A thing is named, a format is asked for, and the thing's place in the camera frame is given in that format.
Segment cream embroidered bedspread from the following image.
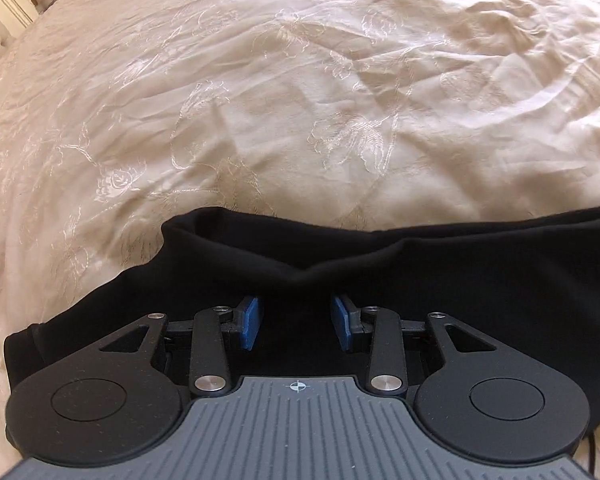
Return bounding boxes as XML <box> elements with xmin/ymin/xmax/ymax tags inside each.
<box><xmin>0</xmin><ymin>0</ymin><xmax>600</xmax><ymax>476</ymax></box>

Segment black pants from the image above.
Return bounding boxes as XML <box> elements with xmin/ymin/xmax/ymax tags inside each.
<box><xmin>4</xmin><ymin>206</ymin><xmax>600</xmax><ymax>425</ymax></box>

